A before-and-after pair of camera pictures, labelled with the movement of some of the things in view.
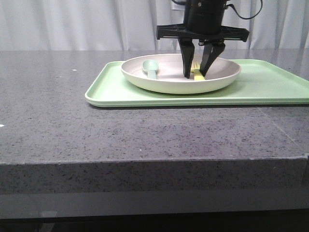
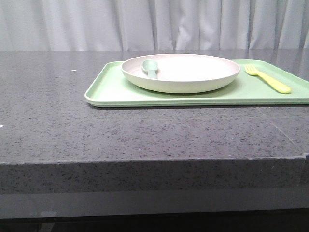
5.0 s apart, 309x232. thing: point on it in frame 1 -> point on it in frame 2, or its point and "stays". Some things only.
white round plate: x=163 y=73 stays
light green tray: x=260 y=81 stays
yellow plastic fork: x=195 y=69 -> x=251 y=70
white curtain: x=133 y=24 stays
